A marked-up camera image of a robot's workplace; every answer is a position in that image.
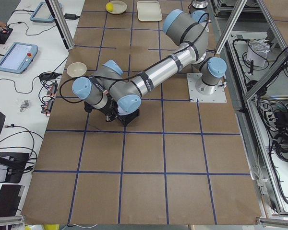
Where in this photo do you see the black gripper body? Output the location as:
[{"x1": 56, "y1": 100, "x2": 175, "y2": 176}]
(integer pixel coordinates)
[{"x1": 84, "y1": 102, "x2": 118, "y2": 122}]

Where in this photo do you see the blue plate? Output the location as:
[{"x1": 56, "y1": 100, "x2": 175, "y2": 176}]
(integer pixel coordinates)
[{"x1": 118, "y1": 106, "x2": 127, "y2": 115}]

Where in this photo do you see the cream plate with lemon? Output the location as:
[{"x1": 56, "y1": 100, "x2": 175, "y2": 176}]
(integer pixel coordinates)
[{"x1": 107, "y1": 0, "x2": 127, "y2": 15}]

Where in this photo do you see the black dish rack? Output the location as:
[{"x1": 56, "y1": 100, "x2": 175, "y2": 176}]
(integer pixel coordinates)
[{"x1": 118, "y1": 109, "x2": 140, "y2": 127}]

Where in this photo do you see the beige bowl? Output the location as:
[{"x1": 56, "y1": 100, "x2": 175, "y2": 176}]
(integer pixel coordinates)
[{"x1": 67, "y1": 62, "x2": 87, "y2": 78}]

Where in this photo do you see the small metal clamp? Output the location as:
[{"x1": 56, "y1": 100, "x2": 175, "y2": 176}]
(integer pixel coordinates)
[{"x1": 20, "y1": 100, "x2": 29, "y2": 113}]

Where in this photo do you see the black power adapter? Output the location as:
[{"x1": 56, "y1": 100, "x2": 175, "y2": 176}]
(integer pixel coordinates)
[{"x1": 64, "y1": 13, "x2": 80, "y2": 20}]

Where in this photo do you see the yellow lemon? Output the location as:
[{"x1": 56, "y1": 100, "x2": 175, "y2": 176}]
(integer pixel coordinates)
[{"x1": 106, "y1": 2, "x2": 114, "y2": 12}]

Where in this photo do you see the white rectangular tray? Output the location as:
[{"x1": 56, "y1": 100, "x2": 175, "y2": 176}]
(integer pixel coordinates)
[{"x1": 136, "y1": 0, "x2": 163, "y2": 22}]

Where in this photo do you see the near blue teach pendant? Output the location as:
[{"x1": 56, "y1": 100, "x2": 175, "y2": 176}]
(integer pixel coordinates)
[{"x1": 0, "y1": 42, "x2": 38, "y2": 74}]

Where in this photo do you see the blue teach pendant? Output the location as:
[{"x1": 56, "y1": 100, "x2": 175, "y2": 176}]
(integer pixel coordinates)
[
  {"x1": 0, "y1": 42, "x2": 38, "y2": 74},
  {"x1": 30, "y1": 2, "x2": 54, "y2": 23}
]

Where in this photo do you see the black monitor stand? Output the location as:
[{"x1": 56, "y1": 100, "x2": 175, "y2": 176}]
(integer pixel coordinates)
[{"x1": 0, "y1": 112, "x2": 29, "y2": 184}]

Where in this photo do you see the far blue teach pendant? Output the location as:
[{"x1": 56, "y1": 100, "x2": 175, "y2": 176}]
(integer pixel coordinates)
[{"x1": 30, "y1": 2, "x2": 54, "y2": 23}]

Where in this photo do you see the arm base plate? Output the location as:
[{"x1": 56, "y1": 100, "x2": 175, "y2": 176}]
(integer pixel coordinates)
[{"x1": 187, "y1": 73, "x2": 227, "y2": 103}]

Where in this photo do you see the aluminium frame post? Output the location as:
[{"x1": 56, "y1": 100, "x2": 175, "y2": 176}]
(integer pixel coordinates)
[{"x1": 45, "y1": 0, "x2": 74, "y2": 50}]

